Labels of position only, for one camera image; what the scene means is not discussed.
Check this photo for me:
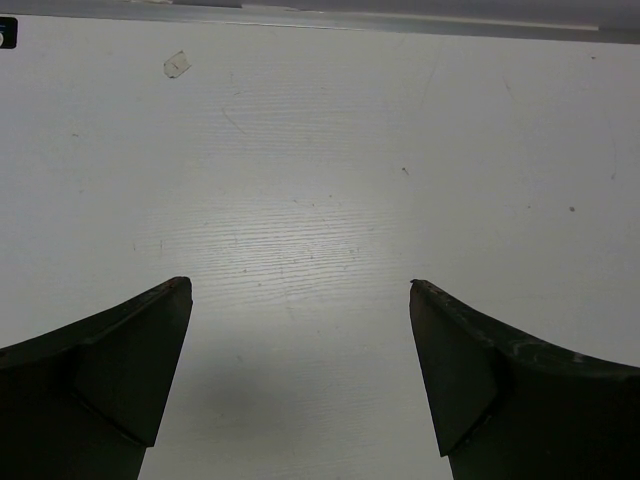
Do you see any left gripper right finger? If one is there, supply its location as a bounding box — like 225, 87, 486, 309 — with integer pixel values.
409, 280, 639, 479

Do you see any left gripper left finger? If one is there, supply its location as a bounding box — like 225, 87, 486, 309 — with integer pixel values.
1, 277, 192, 479

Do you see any clear tape scrap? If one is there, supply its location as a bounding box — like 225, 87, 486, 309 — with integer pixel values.
163, 51, 191, 79

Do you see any black table label sticker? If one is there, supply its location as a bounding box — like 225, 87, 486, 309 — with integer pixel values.
0, 16, 18, 50

